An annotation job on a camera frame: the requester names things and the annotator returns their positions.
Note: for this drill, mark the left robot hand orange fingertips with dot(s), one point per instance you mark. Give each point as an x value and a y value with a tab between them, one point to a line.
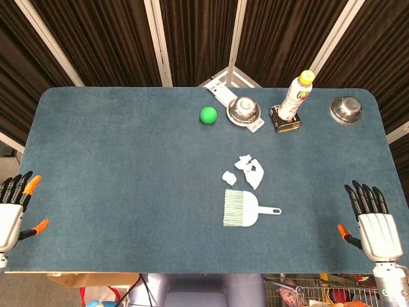
9	220

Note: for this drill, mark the medium white paper scrap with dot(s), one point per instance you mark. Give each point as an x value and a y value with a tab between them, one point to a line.
241	163

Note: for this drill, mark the blue table cloth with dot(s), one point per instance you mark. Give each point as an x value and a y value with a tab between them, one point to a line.
128	192

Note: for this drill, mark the dark gold tin can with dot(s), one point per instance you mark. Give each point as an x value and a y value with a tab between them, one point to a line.
287	124

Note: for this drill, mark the small white paper scrap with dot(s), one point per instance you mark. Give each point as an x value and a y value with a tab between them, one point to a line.
229	178

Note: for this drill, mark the right robot hand orange thumb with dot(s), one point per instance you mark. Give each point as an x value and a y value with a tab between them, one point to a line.
378	233

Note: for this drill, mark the red and white bag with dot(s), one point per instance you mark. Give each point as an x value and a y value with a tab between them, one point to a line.
102	294

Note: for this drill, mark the dark brown curtain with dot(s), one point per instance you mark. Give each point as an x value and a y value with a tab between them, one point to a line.
112	41

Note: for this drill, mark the plastic bottle yellow cap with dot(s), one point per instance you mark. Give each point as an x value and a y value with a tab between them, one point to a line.
295	99

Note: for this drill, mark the white partition foot base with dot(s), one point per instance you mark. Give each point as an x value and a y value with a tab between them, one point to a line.
220	78

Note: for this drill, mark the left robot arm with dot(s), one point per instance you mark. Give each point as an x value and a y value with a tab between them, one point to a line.
2	263

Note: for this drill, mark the white partition post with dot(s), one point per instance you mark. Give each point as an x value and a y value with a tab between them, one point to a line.
236	35
158	41
397	132
51	44
11	142
332	41

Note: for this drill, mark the upturned steel bowl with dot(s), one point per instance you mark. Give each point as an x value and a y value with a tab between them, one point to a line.
346	110
243	108

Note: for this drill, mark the brown cardboard box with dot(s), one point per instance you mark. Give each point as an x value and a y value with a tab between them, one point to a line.
92	279

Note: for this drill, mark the green ball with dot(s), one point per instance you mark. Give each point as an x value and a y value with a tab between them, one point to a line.
208	115

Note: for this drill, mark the large white paper scrap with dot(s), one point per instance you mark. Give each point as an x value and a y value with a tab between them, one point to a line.
254	177

